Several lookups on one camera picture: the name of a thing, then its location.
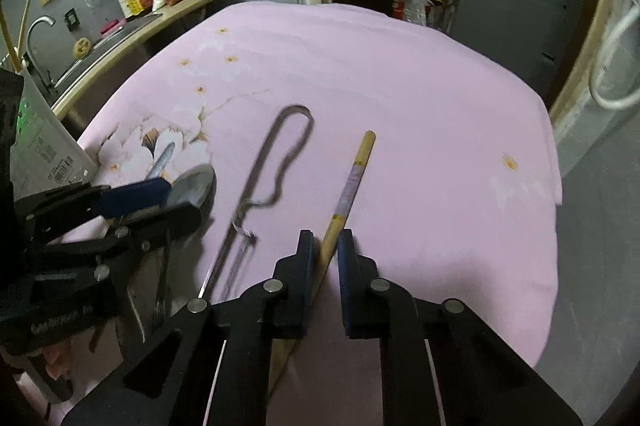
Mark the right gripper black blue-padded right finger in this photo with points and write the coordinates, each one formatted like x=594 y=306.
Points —
x=441 y=364

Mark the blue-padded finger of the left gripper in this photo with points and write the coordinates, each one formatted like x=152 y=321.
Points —
x=69 y=206

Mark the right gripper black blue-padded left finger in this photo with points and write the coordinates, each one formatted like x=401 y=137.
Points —
x=209 y=364

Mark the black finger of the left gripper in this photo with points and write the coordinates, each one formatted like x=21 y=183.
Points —
x=174 y=222

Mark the white perforated utensil holder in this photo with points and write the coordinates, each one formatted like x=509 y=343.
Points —
x=44 y=156

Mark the wooden chopstick with purple band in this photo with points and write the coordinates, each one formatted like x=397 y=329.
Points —
x=284 y=348

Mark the large steel spoon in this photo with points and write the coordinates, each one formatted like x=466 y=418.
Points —
x=197 y=186

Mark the plain wooden chopstick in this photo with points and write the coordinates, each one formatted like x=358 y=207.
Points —
x=16 y=64

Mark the steel kitchen sink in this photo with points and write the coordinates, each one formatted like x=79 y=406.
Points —
x=101 y=49

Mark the small steel teaspoon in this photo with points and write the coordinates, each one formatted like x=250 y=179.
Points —
x=161 y=162

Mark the chrome faucet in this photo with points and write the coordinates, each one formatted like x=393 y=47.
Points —
x=33 y=49

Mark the yellow sponge ball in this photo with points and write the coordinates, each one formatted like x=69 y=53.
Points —
x=82 y=48

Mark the pink floral table cloth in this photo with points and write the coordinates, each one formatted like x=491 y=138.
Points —
x=458 y=199

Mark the grey cabinet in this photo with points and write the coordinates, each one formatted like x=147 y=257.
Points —
x=528 y=37

